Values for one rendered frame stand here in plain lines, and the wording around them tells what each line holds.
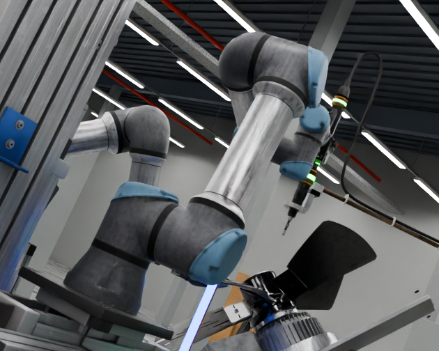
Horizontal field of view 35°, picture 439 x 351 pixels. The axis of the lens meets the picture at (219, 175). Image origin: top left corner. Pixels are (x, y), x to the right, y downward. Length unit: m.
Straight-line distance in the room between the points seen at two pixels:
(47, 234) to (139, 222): 7.38
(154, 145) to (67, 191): 6.92
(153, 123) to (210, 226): 0.58
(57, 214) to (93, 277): 7.38
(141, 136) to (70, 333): 0.69
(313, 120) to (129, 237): 0.68
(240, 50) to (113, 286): 0.54
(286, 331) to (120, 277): 0.82
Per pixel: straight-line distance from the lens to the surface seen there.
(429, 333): 9.59
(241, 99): 1.60
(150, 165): 1.77
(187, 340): 1.72
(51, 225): 8.66
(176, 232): 1.26
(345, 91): 2.15
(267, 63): 1.43
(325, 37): 8.88
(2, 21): 1.22
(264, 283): 2.09
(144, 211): 1.29
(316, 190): 2.08
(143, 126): 1.78
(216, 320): 2.11
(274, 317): 2.05
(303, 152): 1.78
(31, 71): 1.26
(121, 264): 1.29
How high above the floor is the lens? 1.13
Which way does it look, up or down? 9 degrees up
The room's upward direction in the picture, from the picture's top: 24 degrees clockwise
